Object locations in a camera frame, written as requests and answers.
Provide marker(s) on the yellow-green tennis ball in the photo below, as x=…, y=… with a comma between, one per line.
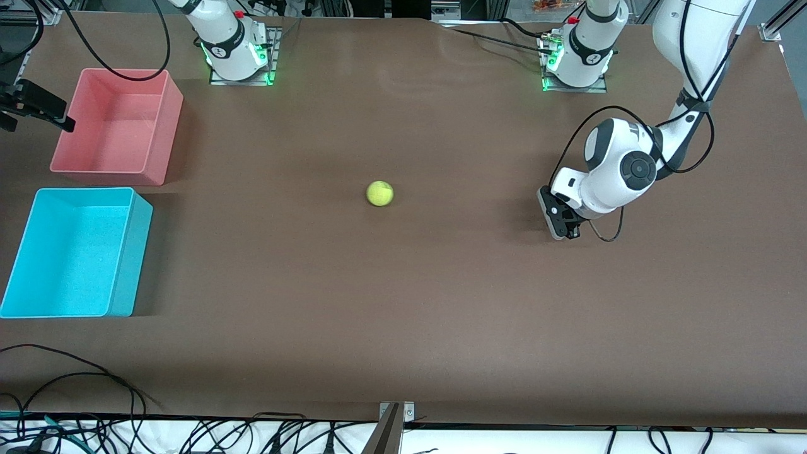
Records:
x=379, y=193

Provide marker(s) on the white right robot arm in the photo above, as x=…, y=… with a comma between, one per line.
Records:
x=227, y=44

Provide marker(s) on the pink plastic bin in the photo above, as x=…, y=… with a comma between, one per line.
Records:
x=120, y=132

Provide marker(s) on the blue plastic bin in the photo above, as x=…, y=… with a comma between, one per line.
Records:
x=69, y=252

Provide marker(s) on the brown table cover mat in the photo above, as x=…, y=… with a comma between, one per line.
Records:
x=403, y=284

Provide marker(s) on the orange snack package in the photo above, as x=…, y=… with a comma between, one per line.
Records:
x=548, y=5

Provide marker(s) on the dark aluminium profile bar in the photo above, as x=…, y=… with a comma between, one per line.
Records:
x=384, y=435

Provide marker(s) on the aluminium frame rail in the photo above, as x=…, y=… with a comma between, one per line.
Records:
x=772, y=28
x=50, y=17

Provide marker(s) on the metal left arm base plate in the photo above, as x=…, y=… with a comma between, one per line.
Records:
x=570, y=89

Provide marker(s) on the silver metal bracket plate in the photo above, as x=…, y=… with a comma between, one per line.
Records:
x=408, y=413

